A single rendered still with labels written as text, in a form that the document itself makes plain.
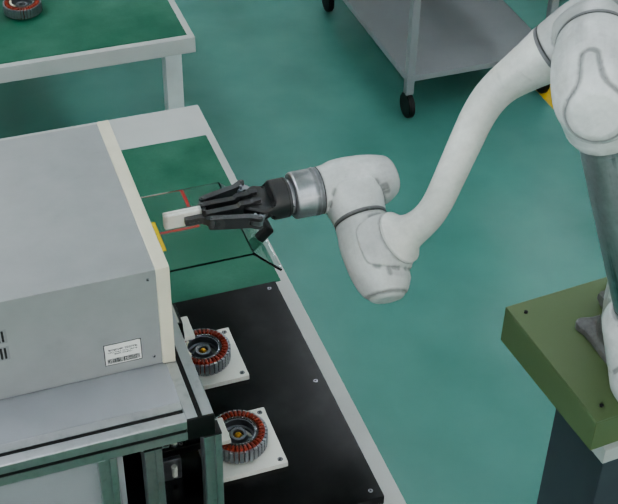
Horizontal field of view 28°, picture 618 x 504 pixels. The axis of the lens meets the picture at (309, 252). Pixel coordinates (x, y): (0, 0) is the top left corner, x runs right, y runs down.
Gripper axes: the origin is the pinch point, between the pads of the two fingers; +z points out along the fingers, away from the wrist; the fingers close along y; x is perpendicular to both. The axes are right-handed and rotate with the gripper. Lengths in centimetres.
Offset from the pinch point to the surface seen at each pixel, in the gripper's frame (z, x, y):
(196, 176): -20, -43, 70
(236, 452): -1.6, -36.6, -25.5
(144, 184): -7, -43, 70
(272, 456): -8.5, -39.9, -25.9
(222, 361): -6.1, -37.1, -1.2
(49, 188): 23.0, 13.6, -2.4
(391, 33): -135, -100, 212
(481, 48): -164, -100, 191
